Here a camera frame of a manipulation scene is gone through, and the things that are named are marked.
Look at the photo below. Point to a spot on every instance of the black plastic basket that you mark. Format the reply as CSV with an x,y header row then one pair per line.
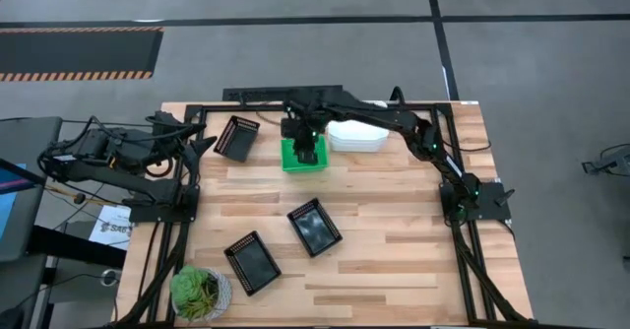
x,y
252,264
315,228
236,139

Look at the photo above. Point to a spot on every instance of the succulent plant in white pot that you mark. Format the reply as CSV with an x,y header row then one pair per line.
x,y
197,292

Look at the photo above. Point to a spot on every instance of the white plastic basket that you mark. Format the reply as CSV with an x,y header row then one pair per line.
x,y
354,131
357,146
357,150

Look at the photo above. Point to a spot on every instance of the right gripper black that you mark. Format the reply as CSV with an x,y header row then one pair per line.
x,y
300,122

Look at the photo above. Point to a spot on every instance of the green plastic basket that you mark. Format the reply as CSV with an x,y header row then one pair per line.
x,y
305,169
288,156

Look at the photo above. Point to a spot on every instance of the long black bar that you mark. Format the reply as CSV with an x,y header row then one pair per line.
x,y
280,92

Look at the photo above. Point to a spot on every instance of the dark grey desk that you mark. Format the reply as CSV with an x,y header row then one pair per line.
x,y
29,137

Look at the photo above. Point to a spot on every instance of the black hazard-striped floor mat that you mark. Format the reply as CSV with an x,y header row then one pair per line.
x,y
79,53

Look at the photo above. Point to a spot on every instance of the computer monitor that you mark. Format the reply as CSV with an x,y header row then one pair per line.
x,y
10,196

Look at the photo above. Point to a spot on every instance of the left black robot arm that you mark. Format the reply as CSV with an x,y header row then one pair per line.
x,y
88,169

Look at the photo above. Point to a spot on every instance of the white printed paper sheet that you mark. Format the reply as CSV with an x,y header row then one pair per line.
x,y
110,228

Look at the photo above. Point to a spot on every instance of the black desk foot beam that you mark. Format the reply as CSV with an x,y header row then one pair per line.
x,y
79,247

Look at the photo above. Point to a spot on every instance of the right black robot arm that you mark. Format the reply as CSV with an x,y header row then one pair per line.
x,y
394,119

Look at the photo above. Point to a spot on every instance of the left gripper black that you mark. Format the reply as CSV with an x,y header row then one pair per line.
x,y
170,144

